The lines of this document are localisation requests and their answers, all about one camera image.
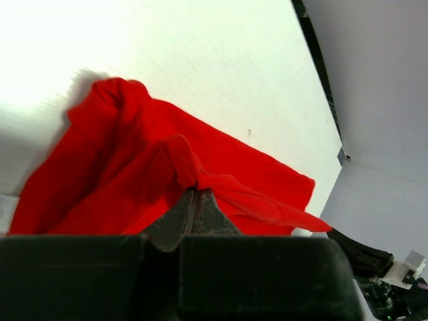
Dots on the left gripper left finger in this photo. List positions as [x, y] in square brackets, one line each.
[128, 277]

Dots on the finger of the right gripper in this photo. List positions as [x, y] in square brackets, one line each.
[365, 261]

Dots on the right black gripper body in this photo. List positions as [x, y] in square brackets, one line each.
[388, 302]

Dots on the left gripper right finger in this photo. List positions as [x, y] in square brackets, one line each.
[224, 275]

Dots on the red t-shirt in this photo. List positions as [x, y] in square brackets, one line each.
[126, 159]

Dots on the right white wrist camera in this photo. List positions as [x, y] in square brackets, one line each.
[404, 274]

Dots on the aluminium right side rail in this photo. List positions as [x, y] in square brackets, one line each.
[317, 57]

